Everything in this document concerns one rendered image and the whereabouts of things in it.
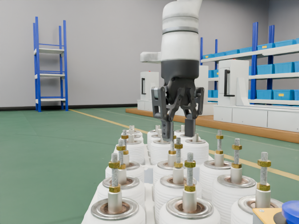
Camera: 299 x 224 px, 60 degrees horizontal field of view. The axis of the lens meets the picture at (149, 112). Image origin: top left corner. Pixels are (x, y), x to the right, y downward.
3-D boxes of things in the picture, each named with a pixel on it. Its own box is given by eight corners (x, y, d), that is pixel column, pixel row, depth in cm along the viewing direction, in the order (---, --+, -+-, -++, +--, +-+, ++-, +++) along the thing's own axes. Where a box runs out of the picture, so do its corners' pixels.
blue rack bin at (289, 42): (289, 49, 554) (289, 44, 553) (307, 47, 521) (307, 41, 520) (274, 47, 530) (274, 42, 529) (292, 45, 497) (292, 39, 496)
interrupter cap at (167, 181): (200, 190, 49) (200, 186, 49) (160, 190, 50) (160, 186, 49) (193, 177, 57) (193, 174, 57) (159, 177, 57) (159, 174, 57)
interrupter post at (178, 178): (184, 185, 52) (184, 169, 52) (172, 185, 52) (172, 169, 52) (183, 181, 54) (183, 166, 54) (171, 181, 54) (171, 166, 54)
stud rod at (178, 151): (175, 174, 53) (175, 138, 52) (176, 173, 54) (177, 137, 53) (179, 174, 52) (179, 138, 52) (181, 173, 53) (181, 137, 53)
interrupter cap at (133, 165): (107, 164, 67) (107, 161, 67) (136, 162, 69) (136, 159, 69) (111, 173, 60) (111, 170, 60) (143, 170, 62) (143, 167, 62)
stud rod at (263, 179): (267, 199, 41) (269, 153, 40) (261, 200, 41) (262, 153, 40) (264, 197, 42) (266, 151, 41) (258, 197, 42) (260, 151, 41)
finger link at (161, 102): (154, 86, 48) (159, 116, 50) (147, 88, 47) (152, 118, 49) (164, 86, 47) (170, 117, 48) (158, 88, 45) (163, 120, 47)
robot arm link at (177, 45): (167, 66, 60) (167, 38, 59) (209, 62, 52) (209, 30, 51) (137, 62, 53) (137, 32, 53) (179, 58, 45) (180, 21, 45)
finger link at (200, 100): (202, 86, 55) (197, 114, 54) (207, 88, 56) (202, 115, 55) (191, 86, 56) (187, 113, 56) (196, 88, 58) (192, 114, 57)
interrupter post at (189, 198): (181, 206, 43) (181, 186, 42) (196, 206, 42) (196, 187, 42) (182, 213, 40) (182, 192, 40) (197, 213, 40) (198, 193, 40)
